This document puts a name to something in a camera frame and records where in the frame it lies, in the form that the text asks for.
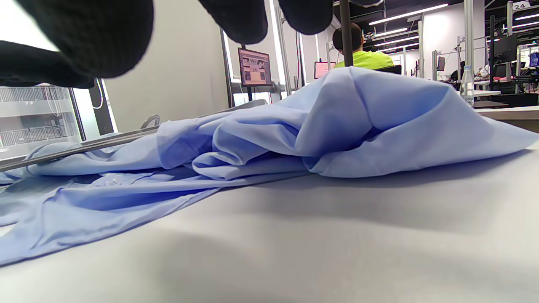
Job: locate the black computer monitor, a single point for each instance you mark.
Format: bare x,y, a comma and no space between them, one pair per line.
323,69
254,67
505,48

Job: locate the light blue long-sleeve shirt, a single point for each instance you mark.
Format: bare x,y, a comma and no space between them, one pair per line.
358,118

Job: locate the person's right hand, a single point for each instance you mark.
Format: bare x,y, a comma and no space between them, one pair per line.
97,38

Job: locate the dark brown clothes rack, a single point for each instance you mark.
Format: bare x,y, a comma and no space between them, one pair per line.
345,33

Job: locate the clear water bottle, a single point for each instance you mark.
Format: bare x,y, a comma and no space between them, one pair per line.
466,88

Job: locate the grey plastic hanger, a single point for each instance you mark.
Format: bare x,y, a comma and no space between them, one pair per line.
84,146

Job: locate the black office chair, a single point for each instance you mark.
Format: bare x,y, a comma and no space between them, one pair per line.
389,69

